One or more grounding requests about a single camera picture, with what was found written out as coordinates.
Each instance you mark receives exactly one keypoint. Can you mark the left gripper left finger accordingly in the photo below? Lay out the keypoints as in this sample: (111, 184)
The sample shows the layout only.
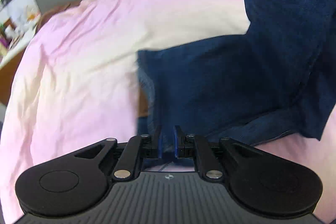
(123, 161)

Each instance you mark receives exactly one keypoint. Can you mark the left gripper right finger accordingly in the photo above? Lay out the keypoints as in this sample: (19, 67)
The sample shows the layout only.
(213, 161)

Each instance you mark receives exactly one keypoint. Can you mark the blue denim jeans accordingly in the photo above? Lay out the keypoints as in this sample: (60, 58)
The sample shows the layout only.
(275, 80)

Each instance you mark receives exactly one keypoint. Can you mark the wooden desk with clutter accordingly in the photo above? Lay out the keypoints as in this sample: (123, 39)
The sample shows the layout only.
(16, 33)

